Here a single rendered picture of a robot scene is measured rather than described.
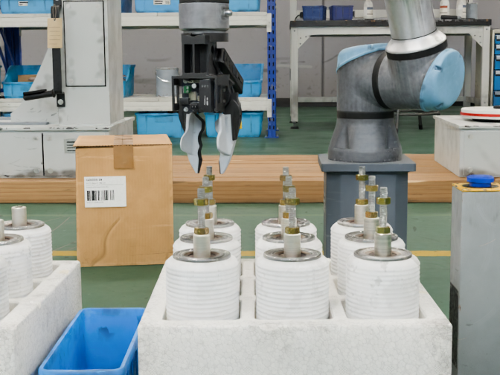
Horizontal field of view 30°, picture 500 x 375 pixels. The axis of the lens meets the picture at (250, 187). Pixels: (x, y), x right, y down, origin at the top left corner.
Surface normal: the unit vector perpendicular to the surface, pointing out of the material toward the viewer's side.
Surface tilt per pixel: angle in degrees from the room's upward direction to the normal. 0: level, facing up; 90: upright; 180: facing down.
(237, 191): 90
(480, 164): 90
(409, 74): 108
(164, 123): 92
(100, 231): 89
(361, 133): 72
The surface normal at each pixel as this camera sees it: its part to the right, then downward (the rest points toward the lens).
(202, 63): -0.29, 0.14
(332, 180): -0.73, 0.10
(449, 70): 0.73, 0.21
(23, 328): 1.00, 0.00
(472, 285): 0.00, 0.14
